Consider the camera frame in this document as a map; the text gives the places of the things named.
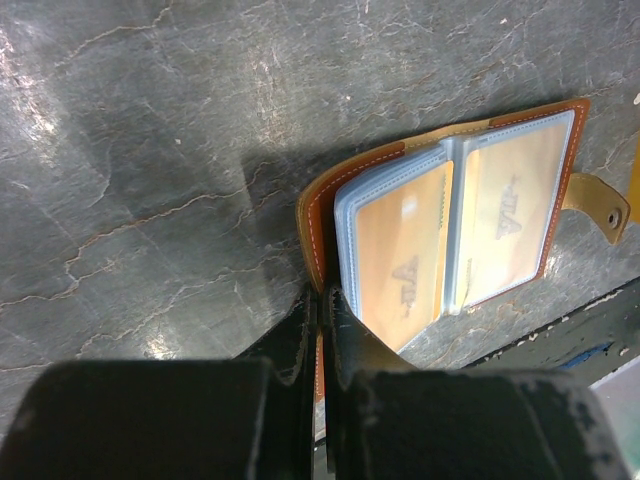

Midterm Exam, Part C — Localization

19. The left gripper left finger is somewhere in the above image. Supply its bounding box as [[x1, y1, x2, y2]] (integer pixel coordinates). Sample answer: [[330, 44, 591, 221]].
[[1, 292, 317, 479]]

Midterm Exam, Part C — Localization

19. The tan credit card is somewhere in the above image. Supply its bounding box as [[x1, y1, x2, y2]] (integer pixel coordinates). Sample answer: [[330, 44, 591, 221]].
[[454, 122, 571, 308]]

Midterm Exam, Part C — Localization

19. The brown leather card holder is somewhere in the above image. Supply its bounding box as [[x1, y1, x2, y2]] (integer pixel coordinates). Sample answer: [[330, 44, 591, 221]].
[[296, 98, 632, 351]]

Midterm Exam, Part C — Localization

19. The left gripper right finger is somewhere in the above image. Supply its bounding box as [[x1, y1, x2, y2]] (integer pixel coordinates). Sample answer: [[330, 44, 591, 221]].
[[323, 286, 629, 479]]

